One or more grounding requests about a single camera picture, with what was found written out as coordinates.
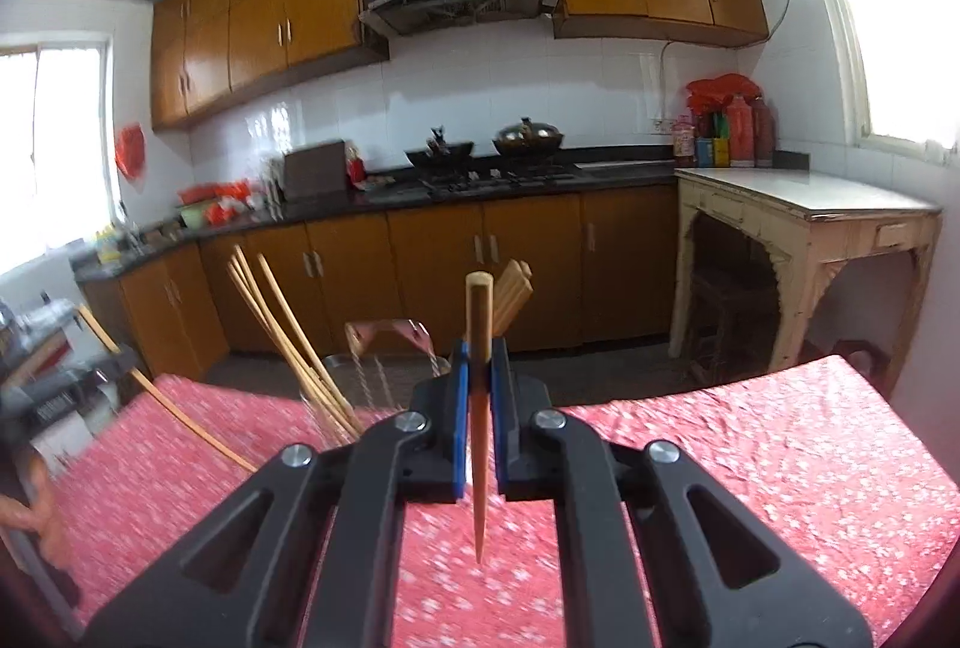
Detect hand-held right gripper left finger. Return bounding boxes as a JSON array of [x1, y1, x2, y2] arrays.
[[79, 340, 470, 648]]

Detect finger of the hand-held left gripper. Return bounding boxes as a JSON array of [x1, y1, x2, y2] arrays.
[[70, 348, 144, 392]]

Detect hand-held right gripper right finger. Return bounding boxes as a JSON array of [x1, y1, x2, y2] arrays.
[[489, 340, 875, 648]]

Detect wooden chopstick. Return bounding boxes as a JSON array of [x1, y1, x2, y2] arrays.
[[257, 253, 369, 437], [498, 264, 532, 329], [505, 276, 536, 327], [232, 246, 353, 440], [226, 261, 335, 444], [76, 304, 258, 474], [491, 259, 523, 331], [464, 271, 495, 564]]

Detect wire chopstick holder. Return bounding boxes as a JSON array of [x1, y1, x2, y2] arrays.
[[300, 318, 453, 440]]

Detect person's left hand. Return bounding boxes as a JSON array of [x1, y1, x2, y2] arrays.
[[0, 453, 73, 572]]

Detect wooden base cabinets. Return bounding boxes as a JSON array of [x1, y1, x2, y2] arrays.
[[78, 183, 680, 380]]

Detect small red plastic bag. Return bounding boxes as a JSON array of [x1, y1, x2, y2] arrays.
[[205, 178, 253, 222]]

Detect window beside sink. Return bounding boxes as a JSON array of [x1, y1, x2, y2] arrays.
[[0, 43, 114, 278]]

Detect red floral tablecloth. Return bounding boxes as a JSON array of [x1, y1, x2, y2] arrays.
[[45, 353, 960, 648]]

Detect dark wooden stool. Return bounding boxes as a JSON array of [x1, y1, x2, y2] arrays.
[[688, 264, 775, 380]]

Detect black kitchen countertop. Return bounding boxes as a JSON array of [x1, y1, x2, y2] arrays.
[[74, 145, 680, 282]]

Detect gas stove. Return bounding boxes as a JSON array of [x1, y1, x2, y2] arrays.
[[408, 163, 583, 192]]

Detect dark cutting board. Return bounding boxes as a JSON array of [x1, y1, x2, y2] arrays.
[[283, 141, 348, 201]]

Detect black wok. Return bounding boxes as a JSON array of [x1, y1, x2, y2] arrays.
[[404, 126, 476, 166]]

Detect pot with lid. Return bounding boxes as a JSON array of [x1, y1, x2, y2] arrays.
[[492, 117, 566, 156]]

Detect pink jar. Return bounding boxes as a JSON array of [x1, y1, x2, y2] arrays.
[[672, 115, 698, 168]]

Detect large red bottle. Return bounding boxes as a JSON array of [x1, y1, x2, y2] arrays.
[[725, 94, 755, 170]]

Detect worn white table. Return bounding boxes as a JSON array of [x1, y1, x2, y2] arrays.
[[669, 166, 943, 388]]

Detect dark red bottle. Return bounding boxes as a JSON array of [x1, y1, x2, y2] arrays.
[[750, 96, 776, 168]]

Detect large red plastic bag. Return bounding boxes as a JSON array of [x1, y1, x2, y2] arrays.
[[685, 73, 763, 117]]

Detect window beside white table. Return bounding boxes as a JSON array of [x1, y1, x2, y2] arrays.
[[798, 0, 960, 152]]

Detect red paper wall decoration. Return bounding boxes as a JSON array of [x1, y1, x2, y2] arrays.
[[113, 124, 146, 177]]

